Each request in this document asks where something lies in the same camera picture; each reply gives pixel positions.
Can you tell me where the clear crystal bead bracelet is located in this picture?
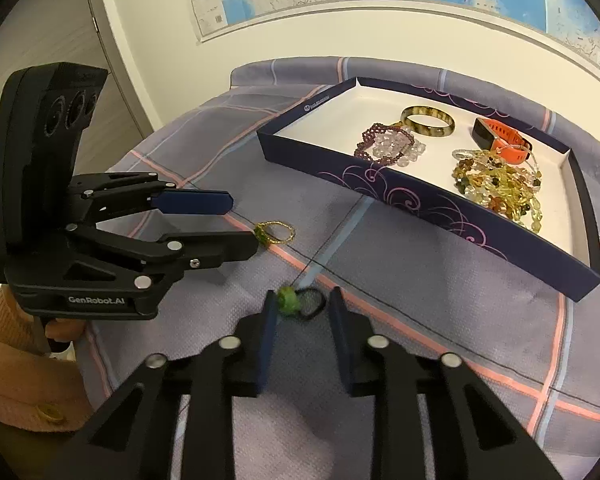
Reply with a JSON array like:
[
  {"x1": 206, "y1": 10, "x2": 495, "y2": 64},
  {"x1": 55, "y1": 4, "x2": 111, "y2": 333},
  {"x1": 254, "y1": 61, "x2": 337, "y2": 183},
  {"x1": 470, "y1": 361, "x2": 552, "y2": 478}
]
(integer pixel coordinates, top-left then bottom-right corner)
[{"x1": 372, "y1": 129, "x2": 427, "y2": 164}]

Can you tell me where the brown wooden door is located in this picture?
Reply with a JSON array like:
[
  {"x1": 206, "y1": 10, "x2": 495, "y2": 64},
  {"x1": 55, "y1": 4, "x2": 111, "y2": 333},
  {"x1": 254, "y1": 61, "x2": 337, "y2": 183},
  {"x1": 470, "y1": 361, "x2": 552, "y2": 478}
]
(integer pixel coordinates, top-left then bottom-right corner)
[{"x1": 0, "y1": 0, "x2": 156, "y2": 171}]

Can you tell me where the amber green bangle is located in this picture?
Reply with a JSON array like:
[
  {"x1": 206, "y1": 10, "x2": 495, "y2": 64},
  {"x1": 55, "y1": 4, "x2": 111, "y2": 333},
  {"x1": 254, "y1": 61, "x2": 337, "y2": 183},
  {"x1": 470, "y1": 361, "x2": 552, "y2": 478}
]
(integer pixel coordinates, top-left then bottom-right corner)
[{"x1": 400, "y1": 105, "x2": 456, "y2": 139}]

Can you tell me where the dark blue jewelry box tray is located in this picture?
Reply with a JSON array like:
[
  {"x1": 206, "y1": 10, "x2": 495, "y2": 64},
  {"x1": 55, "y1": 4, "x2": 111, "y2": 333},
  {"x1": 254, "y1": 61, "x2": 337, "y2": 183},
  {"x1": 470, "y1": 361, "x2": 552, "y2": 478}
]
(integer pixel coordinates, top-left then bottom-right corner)
[{"x1": 256, "y1": 76, "x2": 600, "y2": 303}]

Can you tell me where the orange wrist watch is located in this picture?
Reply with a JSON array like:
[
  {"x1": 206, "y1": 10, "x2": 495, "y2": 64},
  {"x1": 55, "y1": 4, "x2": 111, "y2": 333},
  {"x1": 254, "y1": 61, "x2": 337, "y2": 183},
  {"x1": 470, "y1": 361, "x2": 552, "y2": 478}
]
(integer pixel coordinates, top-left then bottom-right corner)
[{"x1": 472, "y1": 116, "x2": 534, "y2": 165}]

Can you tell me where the black ring with green bead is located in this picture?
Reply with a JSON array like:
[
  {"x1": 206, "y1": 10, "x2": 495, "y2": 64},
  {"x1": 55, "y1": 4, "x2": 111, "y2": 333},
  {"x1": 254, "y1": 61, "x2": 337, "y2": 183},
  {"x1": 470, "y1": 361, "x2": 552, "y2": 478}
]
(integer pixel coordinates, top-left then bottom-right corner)
[{"x1": 277, "y1": 285, "x2": 327, "y2": 320}]

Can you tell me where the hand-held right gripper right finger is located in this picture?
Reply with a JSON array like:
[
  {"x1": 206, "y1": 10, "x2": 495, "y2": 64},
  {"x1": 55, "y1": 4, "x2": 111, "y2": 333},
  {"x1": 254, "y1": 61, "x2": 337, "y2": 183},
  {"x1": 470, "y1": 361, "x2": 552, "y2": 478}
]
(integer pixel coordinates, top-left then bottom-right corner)
[{"x1": 329, "y1": 287, "x2": 564, "y2": 480}]

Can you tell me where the person's left forearm orange sleeve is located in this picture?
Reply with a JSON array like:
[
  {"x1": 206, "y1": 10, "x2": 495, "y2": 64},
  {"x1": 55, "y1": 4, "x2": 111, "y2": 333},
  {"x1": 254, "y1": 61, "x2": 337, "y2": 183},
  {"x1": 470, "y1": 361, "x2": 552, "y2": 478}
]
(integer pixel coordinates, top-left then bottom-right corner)
[{"x1": 0, "y1": 289, "x2": 99, "y2": 434}]

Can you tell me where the multicolour bead necklace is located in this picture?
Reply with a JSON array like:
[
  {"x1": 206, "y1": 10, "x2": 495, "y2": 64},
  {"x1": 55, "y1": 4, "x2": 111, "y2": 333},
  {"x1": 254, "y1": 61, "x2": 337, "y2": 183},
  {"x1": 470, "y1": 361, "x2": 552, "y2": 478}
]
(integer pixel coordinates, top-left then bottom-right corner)
[{"x1": 452, "y1": 148, "x2": 544, "y2": 234}]

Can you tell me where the gold ring with green stone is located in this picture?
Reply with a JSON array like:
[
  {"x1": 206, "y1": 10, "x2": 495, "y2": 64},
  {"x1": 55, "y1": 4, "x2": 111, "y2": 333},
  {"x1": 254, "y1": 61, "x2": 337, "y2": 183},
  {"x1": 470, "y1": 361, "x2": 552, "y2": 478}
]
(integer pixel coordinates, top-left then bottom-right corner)
[{"x1": 253, "y1": 220, "x2": 296, "y2": 246}]

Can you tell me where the purple bead bracelet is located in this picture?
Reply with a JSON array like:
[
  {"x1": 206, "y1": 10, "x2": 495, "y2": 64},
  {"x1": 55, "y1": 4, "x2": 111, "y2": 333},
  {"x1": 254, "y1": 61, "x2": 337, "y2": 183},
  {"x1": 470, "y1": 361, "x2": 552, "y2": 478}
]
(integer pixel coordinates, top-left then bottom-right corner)
[{"x1": 354, "y1": 122, "x2": 415, "y2": 165}]

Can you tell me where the person's left hand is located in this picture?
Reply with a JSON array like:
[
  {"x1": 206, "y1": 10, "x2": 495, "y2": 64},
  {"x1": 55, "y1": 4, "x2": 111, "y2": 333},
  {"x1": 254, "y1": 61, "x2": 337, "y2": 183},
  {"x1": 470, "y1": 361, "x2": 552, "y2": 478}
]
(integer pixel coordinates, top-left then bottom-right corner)
[{"x1": 45, "y1": 319, "x2": 86, "y2": 357}]

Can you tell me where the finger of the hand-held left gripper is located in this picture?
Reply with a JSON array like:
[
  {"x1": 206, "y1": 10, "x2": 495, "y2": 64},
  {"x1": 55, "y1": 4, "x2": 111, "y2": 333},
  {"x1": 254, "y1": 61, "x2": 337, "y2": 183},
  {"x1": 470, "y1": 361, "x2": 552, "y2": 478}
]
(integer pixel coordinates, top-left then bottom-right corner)
[
  {"x1": 66, "y1": 224, "x2": 260, "y2": 307},
  {"x1": 70, "y1": 172, "x2": 235, "y2": 224}
]

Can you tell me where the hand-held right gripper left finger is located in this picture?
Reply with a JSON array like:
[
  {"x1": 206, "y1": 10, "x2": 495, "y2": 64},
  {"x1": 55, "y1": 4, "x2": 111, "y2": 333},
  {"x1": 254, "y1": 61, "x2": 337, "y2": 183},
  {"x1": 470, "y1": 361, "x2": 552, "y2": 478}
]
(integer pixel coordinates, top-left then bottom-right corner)
[{"x1": 45, "y1": 290, "x2": 278, "y2": 480}]

